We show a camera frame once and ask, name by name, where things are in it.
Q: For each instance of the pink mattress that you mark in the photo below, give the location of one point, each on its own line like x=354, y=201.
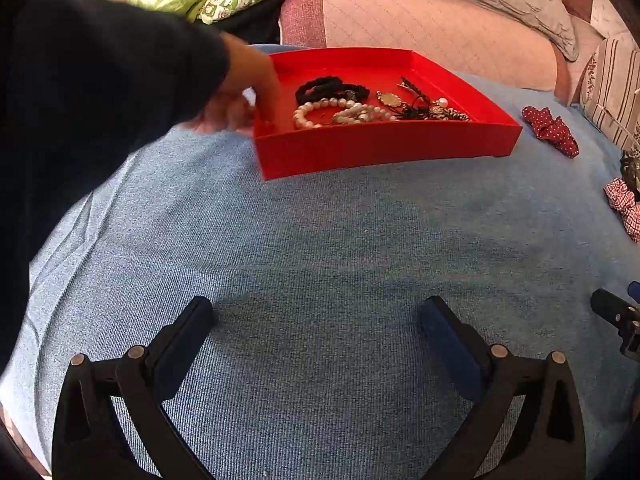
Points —
x=400, y=25

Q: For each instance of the gold oval pendant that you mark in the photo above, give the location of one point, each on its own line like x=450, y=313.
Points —
x=390, y=99

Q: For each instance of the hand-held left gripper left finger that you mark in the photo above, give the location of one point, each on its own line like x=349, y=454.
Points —
x=180, y=355

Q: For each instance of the striped cushion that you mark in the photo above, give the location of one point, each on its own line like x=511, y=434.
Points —
x=615, y=85

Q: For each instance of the red jewelry box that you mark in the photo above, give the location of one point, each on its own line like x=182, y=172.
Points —
x=375, y=152

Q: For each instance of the red dotted scrunchie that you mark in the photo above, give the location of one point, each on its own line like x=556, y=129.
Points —
x=550, y=127

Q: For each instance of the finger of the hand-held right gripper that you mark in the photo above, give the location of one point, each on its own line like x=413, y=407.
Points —
x=612, y=310

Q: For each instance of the another person's forearm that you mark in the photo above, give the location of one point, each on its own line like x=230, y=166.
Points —
x=100, y=110

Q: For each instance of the white brown pillow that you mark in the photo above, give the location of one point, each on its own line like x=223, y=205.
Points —
x=582, y=7

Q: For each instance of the red checked scrunchie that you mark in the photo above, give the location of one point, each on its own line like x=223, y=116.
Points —
x=627, y=210

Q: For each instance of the blue blanket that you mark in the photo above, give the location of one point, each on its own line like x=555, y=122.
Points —
x=325, y=260

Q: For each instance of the dark hair clip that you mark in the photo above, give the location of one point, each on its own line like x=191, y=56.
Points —
x=407, y=83

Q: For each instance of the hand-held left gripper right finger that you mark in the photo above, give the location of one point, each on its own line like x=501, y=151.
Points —
x=450, y=345

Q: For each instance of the dark cloth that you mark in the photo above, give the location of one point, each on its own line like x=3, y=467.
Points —
x=250, y=17

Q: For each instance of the black hair accessory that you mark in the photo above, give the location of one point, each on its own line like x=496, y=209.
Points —
x=631, y=172

